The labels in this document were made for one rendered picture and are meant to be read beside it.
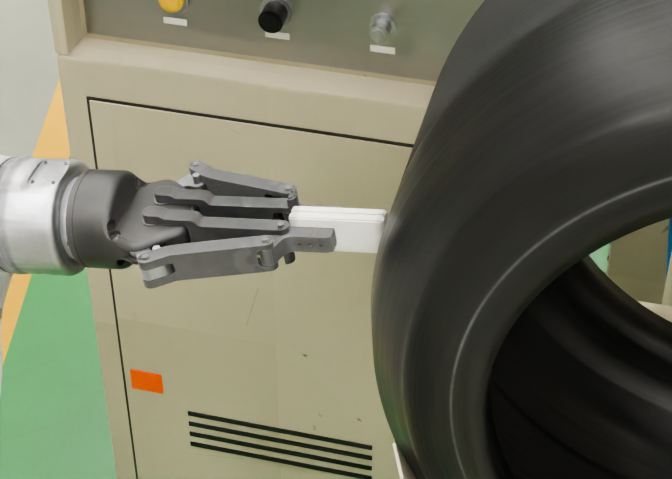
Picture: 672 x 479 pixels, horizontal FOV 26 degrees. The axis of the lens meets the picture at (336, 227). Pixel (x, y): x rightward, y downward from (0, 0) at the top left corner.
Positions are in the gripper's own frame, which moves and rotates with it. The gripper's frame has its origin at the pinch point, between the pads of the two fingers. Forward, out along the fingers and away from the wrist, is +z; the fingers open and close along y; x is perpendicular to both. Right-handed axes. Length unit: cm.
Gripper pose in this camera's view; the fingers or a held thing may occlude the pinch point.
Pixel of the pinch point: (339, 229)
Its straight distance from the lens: 105.1
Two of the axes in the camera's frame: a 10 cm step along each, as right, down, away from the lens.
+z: 9.6, 0.4, -2.8
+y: 2.4, -6.1, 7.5
